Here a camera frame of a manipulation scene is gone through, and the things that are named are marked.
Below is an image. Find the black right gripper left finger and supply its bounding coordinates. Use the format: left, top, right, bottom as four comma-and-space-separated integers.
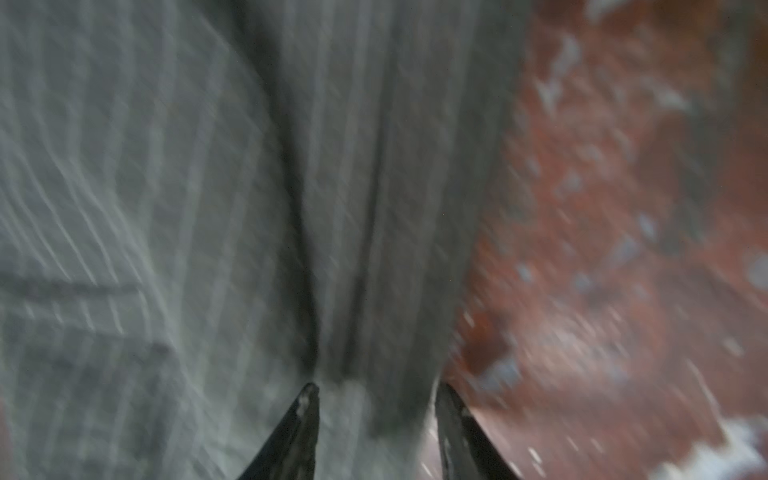
238, 382, 320, 480

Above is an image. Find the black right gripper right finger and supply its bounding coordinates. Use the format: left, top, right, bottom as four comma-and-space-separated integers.
434, 382, 519, 480

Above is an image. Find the dark grey striped shirt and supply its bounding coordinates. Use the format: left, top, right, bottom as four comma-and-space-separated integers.
1, 0, 533, 479

